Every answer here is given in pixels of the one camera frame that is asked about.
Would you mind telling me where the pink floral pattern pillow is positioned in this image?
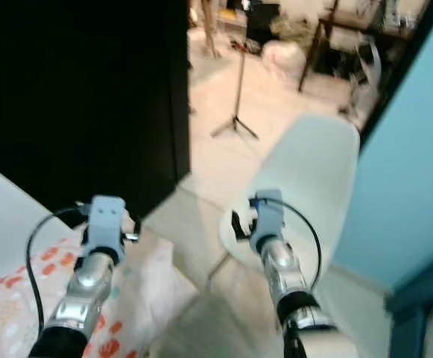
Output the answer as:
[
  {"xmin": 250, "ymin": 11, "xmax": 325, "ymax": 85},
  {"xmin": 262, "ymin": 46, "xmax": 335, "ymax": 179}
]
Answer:
[{"xmin": 0, "ymin": 227, "xmax": 198, "ymax": 358}]

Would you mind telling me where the black tripod stand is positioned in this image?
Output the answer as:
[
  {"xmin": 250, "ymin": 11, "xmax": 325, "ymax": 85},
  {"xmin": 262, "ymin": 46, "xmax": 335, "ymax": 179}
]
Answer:
[{"xmin": 210, "ymin": 0, "xmax": 260, "ymax": 141}]

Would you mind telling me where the black wardrobe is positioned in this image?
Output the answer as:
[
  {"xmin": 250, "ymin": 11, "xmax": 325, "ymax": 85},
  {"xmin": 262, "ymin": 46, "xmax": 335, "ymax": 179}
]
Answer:
[{"xmin": 0, "ymin": 0, "xmax": 191, "ymax": 228}]

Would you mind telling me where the white bag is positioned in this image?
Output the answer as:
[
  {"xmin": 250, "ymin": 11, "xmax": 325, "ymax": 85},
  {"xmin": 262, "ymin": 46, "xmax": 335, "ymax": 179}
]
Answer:
[{"xmin": 261, "ymin": 39, "xmax": 308, "ymax": 79}]

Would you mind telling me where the dark wooden table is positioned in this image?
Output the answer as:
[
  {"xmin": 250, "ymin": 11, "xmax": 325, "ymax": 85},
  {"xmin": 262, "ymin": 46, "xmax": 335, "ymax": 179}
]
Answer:
[{"xmin": 298, "ymin": 0, "xmax": 433, "ymax": 94}]

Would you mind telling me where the brown wooden stand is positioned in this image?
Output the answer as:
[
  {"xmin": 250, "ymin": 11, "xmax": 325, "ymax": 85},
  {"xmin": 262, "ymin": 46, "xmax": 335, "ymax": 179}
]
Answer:
[{"xmin": 197, "ymin": 0, "xmax": 221, "ymax": 59}]

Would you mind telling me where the black square object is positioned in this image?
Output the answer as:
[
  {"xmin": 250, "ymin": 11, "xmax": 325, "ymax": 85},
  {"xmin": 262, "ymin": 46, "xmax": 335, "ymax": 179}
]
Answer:
[{"xmin": 246, "ymin": 4, "xmax": 280, "ymax": 45}]

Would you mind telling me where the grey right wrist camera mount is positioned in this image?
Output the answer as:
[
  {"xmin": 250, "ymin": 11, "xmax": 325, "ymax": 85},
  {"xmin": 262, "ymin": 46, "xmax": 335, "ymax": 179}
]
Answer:
[{"xmin": 250, "ymin": 190, "xmax": 285, "ymax": 254}]

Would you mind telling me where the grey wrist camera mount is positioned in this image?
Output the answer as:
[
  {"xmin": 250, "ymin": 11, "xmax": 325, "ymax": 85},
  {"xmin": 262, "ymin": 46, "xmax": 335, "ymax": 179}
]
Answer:
[
  {"xmin": 250, "ymin": 190, "xmax": 285, "ymax": 254},
  {"xmin": 89, "ymin": 195, "xmax": 127, "ymax": 254}
]

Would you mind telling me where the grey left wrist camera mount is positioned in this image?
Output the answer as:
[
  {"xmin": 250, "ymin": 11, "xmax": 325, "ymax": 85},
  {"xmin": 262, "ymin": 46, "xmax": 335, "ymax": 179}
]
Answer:
[{"xmin": 89, "ymin": 195, "xmax": 127, "ymax": 254}]

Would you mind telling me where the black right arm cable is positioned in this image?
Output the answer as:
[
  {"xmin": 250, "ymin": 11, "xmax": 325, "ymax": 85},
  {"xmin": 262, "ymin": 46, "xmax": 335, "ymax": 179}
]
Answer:
[{"xmin": 259, "ymin": 196, "xmax": 323, "ymax": 293}]

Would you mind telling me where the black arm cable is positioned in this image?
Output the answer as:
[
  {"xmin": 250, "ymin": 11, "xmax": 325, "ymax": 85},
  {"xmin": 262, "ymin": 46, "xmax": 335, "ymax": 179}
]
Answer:
[
  {"xmin": 259, "ymin": 196, "xmax": 323, "ymax": 293},
  {"xmin": 25, "ymin": 207, "xmax": 92, "ymax": 336}
]

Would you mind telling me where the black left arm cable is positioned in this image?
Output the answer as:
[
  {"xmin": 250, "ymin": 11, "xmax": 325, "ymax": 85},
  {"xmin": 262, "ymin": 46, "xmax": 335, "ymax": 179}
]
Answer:
[{"xmin": 25, "ymin": 207, "xmax": 92, "ymax": 336}]

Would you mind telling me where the silver curved metal frame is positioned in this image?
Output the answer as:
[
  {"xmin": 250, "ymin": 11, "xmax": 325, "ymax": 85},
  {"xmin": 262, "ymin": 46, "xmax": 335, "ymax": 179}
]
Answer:
[{"xmin": 339, "ymin": 34, "xmax": 385, "ymax": 120}]

